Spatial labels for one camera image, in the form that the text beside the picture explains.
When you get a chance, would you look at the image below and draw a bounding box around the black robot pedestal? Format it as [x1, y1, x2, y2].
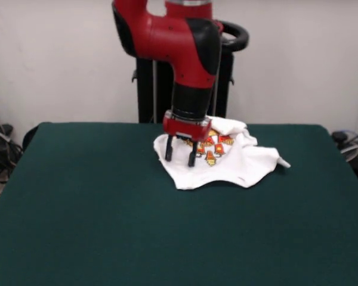
[130, 20, 250, 125]

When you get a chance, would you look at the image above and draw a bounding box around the dark green table cloth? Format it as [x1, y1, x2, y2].
[0, 121, 358, 286]

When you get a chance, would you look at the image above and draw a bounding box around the grey swivel chair base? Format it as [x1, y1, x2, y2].
[340, 144, 358, 163]

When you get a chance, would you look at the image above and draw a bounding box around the black cable tangle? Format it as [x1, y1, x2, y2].
[0, 95, 23, 182]

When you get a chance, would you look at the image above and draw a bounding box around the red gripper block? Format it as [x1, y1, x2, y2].
[162, 109, 213, 168]

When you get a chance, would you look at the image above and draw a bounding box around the black rounded chair part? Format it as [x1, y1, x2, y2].
[23, 125, 39, 150]

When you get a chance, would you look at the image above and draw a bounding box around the white printed T-shirt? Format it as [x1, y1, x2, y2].
[153, 116, 292, 191]

